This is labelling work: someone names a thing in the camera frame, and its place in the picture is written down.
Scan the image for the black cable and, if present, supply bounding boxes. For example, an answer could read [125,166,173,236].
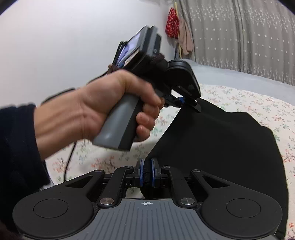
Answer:
[64,143,77,183]

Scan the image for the floral printed blanket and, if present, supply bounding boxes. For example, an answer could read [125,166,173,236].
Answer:
[45,83,295,240]

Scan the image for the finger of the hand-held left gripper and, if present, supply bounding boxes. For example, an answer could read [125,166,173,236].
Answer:
[183,96,202,113]
[164,94,185,108]

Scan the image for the grey star-patterned curtain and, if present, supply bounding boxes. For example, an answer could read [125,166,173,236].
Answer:
[175,0,295,78]

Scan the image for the beige hanging garment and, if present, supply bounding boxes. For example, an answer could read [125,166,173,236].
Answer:
[178,17,194,56]

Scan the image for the person's left hand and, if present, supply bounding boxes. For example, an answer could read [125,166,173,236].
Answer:
[34,69,165,160]

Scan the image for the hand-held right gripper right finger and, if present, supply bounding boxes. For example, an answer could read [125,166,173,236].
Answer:
[151,158,231,207]

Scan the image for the black pants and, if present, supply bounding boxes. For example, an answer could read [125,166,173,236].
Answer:
[140,98,290,239]

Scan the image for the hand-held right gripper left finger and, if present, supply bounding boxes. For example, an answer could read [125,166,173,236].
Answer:
[65,158,146,207]

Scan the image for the red floral hanging garment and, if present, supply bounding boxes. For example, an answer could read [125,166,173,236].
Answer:
[165,7,180,39]

